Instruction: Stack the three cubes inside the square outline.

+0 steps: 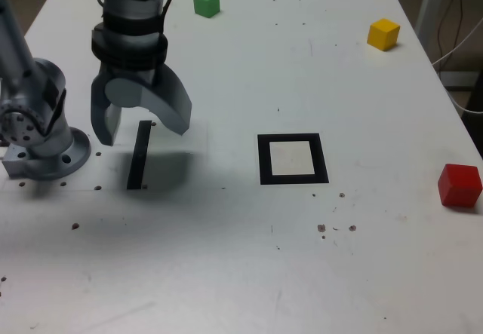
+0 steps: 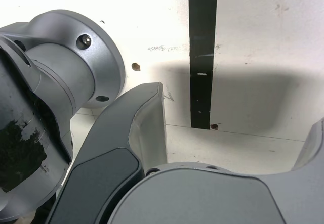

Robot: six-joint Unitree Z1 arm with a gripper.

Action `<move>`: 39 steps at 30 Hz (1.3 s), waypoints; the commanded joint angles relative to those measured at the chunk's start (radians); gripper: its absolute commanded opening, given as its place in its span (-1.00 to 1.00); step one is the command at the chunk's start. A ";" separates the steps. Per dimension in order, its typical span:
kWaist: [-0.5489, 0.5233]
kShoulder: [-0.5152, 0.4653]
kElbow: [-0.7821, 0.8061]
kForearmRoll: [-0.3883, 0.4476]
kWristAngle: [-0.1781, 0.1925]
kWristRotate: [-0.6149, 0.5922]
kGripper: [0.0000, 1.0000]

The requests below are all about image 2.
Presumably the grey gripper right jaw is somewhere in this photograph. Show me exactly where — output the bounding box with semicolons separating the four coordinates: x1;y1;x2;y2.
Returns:
107;117;324;224

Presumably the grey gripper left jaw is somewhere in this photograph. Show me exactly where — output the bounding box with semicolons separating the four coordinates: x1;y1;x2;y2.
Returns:
47;81;169;224

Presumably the black tape strip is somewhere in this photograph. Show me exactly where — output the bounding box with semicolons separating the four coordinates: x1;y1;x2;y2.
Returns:
188;0;218;130

